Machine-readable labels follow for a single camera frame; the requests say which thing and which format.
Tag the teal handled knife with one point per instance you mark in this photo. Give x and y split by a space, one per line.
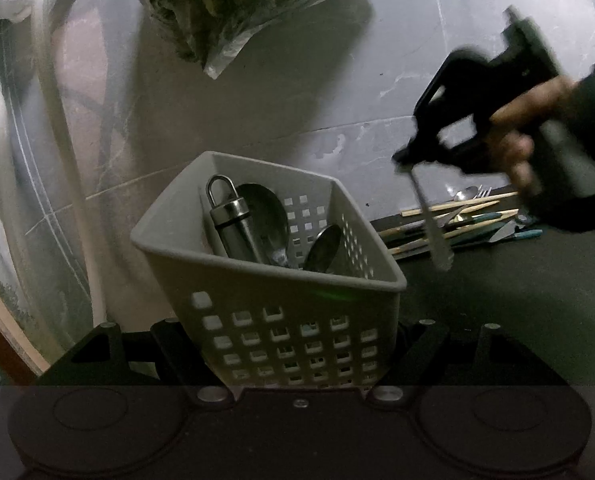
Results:
524 235

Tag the black handled kitchen scissors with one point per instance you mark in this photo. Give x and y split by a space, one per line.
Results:
519 223

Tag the steel spoon with long handle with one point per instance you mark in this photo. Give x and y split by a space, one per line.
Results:
442 256

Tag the teal handled utensil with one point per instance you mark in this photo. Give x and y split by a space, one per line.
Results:
479 218

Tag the large steel ladle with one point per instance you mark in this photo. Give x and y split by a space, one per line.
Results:
270 221

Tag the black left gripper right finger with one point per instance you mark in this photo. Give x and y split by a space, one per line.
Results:
430 354

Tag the small steel spoon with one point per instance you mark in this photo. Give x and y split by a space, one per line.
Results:
468 193

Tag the steel fork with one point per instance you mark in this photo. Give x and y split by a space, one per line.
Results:
483 191

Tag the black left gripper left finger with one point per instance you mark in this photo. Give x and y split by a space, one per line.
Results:
163 356

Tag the steel cylinder with loop handle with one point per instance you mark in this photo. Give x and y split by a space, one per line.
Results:
232 220

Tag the dark steel spoon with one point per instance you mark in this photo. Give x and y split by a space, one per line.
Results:
324 249

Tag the person's right hand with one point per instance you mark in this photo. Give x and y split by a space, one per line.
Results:
511 144

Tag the wooden chopstick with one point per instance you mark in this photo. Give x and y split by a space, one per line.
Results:
441 220
417 244
458 203

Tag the grey perforated plastic basket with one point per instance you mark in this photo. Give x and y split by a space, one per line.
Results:
267 326

